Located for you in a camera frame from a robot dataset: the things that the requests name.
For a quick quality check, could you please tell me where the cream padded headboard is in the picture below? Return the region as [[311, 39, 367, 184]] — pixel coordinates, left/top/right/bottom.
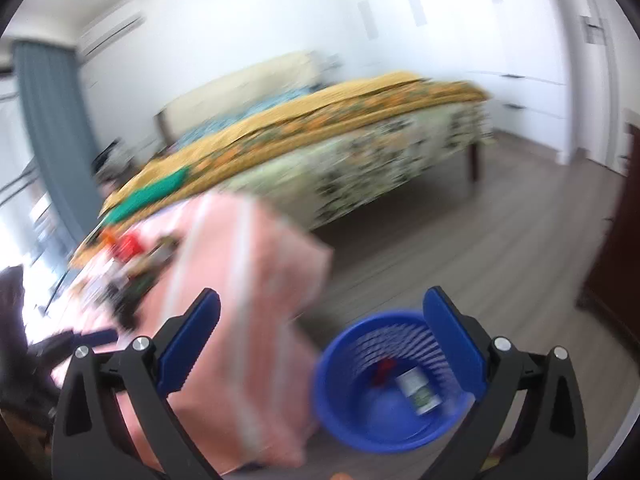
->
[[160, 50, 321, 142]]

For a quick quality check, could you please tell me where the blue plastic basket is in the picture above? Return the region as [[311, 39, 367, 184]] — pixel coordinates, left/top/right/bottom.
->
[[312, 310, 476, 453]]

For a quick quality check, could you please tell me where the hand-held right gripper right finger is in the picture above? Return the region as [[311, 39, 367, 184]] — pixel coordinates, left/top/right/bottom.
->
[[422, 286, 590, 480]]

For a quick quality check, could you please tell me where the pale floral bedsheet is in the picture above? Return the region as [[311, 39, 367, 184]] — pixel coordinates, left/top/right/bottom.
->
[[235, 100, 494, 232]]

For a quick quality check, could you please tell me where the blue grey curtain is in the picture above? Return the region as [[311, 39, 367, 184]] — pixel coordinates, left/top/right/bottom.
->
[[11, 40, 101, 252]]

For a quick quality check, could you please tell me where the yellow floral trim blanket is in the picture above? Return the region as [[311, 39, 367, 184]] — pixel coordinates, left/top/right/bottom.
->
[[70, 71, 492, 263]]

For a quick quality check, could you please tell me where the crushed red soda can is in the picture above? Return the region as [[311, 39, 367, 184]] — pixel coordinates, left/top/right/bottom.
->
[[112, 232, 144, 262]]

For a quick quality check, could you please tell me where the white green label bottle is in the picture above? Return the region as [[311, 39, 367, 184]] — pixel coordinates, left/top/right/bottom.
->
[[397, 367, 441, 416]]

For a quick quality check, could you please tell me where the dark wooden door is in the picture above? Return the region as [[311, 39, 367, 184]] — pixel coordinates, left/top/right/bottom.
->
[[575, 110, 640, 342]]

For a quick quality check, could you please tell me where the wooden bed leg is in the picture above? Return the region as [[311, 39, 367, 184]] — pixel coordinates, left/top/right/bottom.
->
[[466, 141, 482, 182]]

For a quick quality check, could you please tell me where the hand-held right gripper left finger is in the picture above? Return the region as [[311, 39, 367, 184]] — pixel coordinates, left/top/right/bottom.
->
[[51, 287, 222, 480]]

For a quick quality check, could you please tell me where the orange striped tablecloth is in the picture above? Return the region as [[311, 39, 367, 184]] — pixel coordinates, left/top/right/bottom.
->
[[50, 192, 335, 476]]

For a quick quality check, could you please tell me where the green folded cloth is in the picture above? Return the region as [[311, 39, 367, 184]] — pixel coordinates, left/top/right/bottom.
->
[[102, 167, 191, 223]]

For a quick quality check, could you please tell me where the blue patterned pillow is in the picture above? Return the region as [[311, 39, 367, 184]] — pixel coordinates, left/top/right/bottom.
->
[[175, 85, 312, 147]]

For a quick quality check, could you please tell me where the white air conditioner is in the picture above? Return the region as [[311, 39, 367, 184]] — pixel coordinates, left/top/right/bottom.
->
[[77, 10, 146, 58]]

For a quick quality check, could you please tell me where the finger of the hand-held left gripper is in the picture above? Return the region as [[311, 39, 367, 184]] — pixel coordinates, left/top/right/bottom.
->
[[30, 327, 118, 361]]

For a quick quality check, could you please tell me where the white wardrobe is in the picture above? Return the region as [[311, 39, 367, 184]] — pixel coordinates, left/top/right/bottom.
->
[[350, 0, 626, 167]]

